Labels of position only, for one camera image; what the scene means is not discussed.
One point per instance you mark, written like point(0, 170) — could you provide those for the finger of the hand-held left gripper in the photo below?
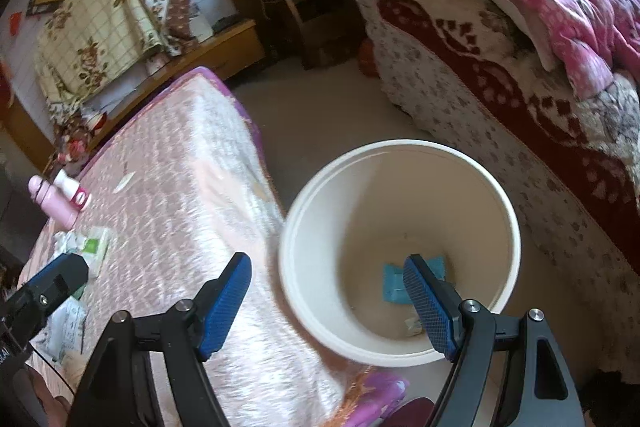
point(50, 274)

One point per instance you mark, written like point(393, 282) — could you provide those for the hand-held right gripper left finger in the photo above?
point(227, 302)

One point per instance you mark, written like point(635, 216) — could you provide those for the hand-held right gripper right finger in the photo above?
point(425, 302)

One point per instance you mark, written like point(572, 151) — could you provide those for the blue packet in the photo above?
point(395, 282)

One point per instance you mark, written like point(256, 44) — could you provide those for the white and green tissue packet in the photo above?
point(92, 244)

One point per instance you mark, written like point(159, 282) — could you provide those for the white plastic bucket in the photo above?
point(350, 217)

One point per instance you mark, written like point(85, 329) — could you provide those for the small pale wrapper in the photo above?
point(412, 327)

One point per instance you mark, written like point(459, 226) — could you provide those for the white plastic packet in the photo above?
point(65, 327)

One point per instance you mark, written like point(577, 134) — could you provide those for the white bottle with pink label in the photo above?
point(72, 189)

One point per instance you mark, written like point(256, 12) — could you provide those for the long white wrapper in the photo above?
point(122, 184)

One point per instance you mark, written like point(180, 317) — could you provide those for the small floral cloth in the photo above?
point(75, 134)

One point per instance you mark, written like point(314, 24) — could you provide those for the red and white cup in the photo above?
point(97, 120)

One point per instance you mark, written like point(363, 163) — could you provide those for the dark cloth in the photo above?
point(610, 399)

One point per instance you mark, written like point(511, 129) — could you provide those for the sofa with patterned cover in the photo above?
point(475, 72)

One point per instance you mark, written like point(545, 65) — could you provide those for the cream floral blanket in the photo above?
point(95, 27)

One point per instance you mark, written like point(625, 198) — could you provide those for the red paper decoration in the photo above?
point(15, 23)

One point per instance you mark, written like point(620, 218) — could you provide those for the black remote control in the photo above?
point(224, 23)

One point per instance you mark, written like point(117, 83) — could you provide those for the brown floral cloth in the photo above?
point(177, 12)

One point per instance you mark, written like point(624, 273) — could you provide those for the pink quilt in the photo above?
point(550, 7)

